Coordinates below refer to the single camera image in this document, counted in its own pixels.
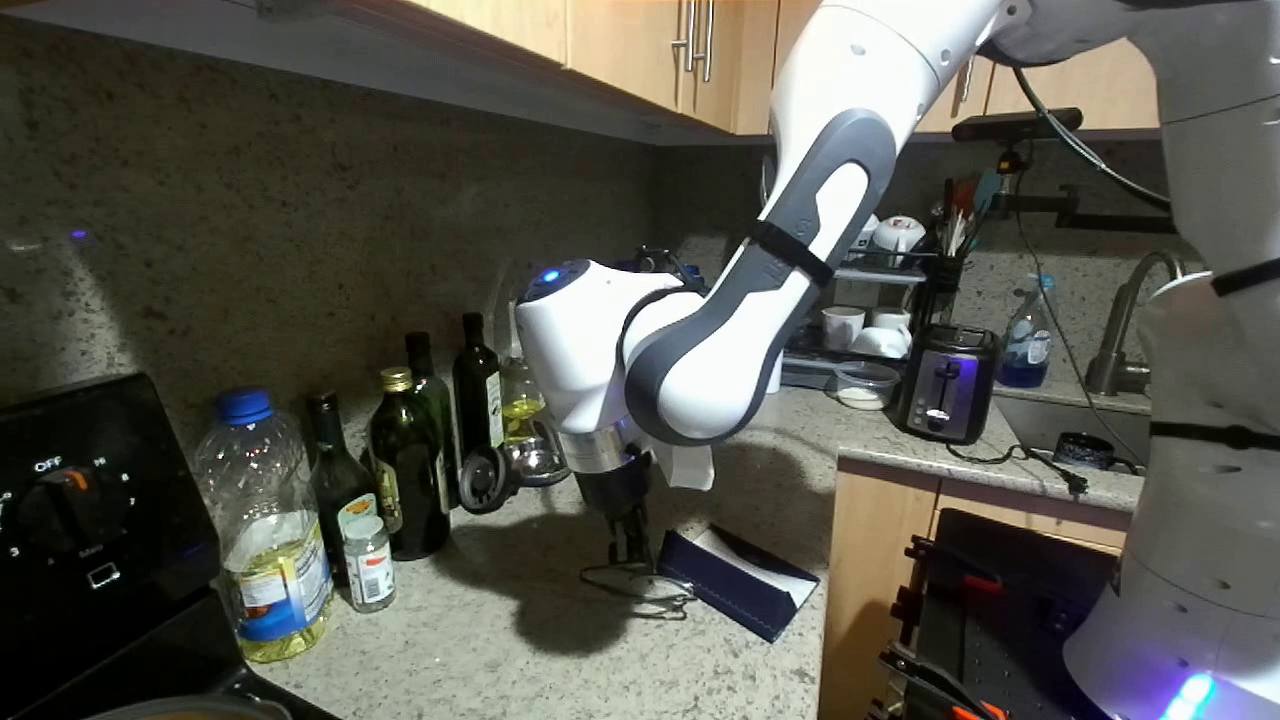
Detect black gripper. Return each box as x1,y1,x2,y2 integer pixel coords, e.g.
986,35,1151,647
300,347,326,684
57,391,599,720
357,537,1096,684
575,452,663,575

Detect thin-framed eyeglasses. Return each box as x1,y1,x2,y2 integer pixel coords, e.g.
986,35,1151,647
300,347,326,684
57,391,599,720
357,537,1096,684
575,563,700,622

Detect blue glasses case box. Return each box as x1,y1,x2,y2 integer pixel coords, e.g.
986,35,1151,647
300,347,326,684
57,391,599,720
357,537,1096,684
657,520,822,647

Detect steel strainer bowl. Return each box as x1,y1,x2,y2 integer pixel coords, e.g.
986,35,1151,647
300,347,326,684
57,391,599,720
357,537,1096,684
498,430,575,489

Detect glass oil cruet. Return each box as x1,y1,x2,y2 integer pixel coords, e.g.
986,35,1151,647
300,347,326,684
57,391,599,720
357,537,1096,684
498,355,544,448

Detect black round lid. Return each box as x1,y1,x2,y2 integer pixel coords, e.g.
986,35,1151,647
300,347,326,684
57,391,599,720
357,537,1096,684
453,448,517,520

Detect dark bottle white label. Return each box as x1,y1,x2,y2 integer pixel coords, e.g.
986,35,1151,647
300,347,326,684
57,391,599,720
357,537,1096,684
446,311,509,465

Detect gold-capped olive oil bottle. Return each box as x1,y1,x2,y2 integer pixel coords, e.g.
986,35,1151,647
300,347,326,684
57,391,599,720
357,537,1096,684
365,365,453,563

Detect wooden base cabinet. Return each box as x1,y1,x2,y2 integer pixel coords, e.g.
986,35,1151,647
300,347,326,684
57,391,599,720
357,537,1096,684
817,457,1130,720

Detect green glass bottle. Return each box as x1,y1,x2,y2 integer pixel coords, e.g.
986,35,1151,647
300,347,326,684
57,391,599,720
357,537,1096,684
399,329,464,512

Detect small white-label spice jar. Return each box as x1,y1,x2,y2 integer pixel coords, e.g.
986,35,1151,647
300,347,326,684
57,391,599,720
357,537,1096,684
333,509,399,615

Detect dark wine bottle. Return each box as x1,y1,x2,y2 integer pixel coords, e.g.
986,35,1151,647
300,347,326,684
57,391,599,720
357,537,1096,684
300,386,379,591

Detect orange-tipped black clamp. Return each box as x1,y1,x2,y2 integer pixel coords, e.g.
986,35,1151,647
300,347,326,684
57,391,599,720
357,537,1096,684
872,644,1010,720
908,531,1006,601

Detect black toaster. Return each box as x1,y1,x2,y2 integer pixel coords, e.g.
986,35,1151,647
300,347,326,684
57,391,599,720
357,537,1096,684
884,318,1005,448

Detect clear plastic water bottle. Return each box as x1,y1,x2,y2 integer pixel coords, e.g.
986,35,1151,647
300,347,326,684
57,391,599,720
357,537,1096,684
187,386,334,668

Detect metal dish rack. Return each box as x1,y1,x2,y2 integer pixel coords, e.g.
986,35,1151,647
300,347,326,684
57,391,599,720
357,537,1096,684
779,223,936,403

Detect white bowl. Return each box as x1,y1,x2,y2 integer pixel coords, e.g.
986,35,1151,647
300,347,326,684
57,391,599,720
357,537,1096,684
866,210,929,258

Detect blue dish soap bottle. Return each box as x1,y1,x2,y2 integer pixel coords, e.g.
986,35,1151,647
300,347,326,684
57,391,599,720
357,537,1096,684
990,263,1056,391

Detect grey cooking pan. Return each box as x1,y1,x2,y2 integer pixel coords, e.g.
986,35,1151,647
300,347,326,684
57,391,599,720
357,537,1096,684
93,691,292,720

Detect wooden upper cabinets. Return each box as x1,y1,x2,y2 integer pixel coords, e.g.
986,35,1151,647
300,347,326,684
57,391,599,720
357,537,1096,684
394,0,1164,140

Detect black stove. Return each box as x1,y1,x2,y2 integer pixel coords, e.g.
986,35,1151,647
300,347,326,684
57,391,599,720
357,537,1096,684
0,371,334,720

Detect steel kitchen faucet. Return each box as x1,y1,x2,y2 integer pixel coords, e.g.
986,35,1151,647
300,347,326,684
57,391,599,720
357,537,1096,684
1079,248,1190,400

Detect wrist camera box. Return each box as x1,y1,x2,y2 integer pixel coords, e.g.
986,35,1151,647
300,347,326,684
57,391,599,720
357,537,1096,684
652,443,721,497

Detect black toaster power cable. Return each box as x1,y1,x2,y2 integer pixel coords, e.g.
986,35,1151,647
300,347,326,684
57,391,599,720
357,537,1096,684
940,437,1151,499

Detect black stereo camera bar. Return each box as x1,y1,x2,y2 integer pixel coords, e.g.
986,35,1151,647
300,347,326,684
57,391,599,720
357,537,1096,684
949,104,1087,146

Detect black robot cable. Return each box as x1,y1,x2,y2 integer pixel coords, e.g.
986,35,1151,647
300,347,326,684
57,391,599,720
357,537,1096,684
1006,61,1178,210

